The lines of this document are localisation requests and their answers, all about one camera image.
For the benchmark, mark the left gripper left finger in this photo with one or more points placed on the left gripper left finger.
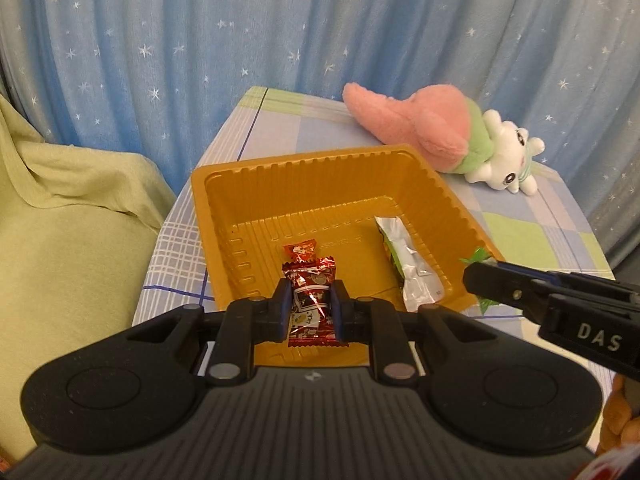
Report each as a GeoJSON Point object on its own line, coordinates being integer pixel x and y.
{"type": "Point", "coordinates": [246, 323]}

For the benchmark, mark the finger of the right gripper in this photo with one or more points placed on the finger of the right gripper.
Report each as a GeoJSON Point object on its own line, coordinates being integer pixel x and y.
{"type": "Point", "coordinates": [565, 279]}
{"type": "Point", "coordinates": [522, 292]}

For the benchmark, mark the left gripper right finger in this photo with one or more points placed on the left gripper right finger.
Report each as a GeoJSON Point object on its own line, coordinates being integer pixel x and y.
{"type": "Point", "coordinates": [376, 323]}

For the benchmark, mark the green candy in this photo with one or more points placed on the green candy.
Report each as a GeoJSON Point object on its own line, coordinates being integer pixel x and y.
{"type": "Point", "coordinates": [478, 279]}

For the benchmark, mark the red patterned candy packet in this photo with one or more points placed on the red patterned candy packet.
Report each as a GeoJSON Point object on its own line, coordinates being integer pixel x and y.
{"type": "Point", "coordinates": [311, 277]}

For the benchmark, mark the right hand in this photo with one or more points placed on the right hand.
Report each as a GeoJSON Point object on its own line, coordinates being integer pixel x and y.
{"type": "Point", "coordinates": [618, 427]}

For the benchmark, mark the plaid checkered tablecloth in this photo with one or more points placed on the plaid checkered tablecloth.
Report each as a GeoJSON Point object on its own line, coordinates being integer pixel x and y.
{"type": "Point", "coordinates": [547, 230]}

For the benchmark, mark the silver green snack packet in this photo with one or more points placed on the silver green snack packet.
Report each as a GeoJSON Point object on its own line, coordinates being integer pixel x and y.
{"type": "Point", "coordinates": [419, 283]}

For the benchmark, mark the golden plastic tray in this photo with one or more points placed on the golden plastic tray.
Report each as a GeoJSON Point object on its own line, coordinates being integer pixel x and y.
{"type": "Point", "coordinates": [248, 211]}

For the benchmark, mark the pink carrot bunny plush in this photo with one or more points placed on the pink carrot bunny plush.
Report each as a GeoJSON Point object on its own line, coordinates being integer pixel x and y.
{"type": "Point", "coordinates": [452, 133]}

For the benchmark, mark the light green sofa cover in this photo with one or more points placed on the light green sofa cover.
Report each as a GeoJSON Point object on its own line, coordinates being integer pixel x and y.
{"type": "Point", "coordinates": [78, 228]}

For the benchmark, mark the blue star curtain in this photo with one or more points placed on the blue star curtain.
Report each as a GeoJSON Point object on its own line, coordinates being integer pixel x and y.
{"type": "Point", "coordinates": [159, 77]}

